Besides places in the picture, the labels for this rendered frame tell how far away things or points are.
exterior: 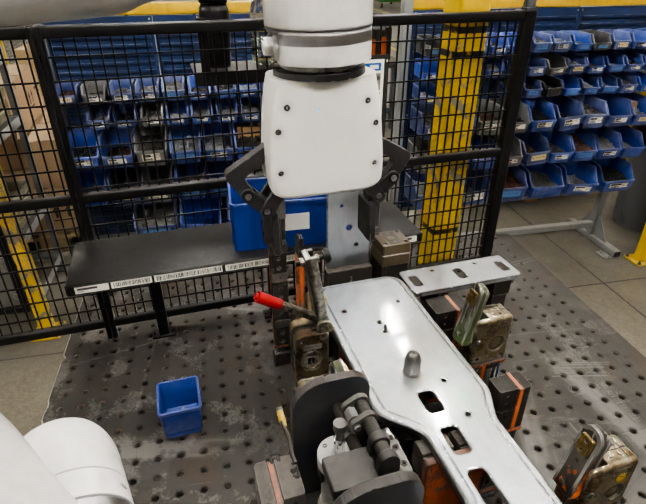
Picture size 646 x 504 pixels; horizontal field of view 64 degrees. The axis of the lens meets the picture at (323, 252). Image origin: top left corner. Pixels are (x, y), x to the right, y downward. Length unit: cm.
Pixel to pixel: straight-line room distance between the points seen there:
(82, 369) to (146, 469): 41
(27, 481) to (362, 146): 39
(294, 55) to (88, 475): 45
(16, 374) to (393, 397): 215
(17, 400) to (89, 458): 206
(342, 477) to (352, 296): 61
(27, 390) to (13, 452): 220
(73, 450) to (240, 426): 73
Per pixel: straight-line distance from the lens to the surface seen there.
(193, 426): 130
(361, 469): 65
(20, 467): 52
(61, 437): 64
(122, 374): 152
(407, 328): 110
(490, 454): 91
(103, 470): 62
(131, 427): 138
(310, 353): 102
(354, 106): 43
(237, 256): 129
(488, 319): 109
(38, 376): 276
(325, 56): 40
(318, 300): 96
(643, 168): 404
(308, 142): 42
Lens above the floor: 168
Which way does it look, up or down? 30 degrees down
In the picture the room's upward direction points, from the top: straight up
